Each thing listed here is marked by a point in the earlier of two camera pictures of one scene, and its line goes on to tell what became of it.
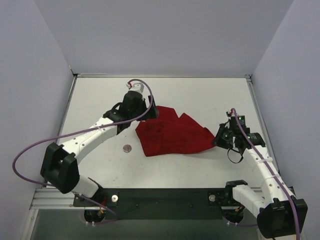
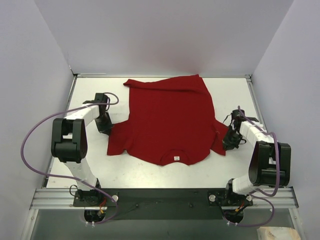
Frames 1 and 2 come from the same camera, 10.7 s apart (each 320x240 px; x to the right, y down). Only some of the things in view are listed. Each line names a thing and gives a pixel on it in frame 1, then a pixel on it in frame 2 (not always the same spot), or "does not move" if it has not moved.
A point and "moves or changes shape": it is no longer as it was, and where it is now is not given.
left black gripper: (149, 109) → (103, 123)
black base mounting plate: (166, 204) does not move
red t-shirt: (168, 133) moves or changes shape
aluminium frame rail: (55, 199) does not move
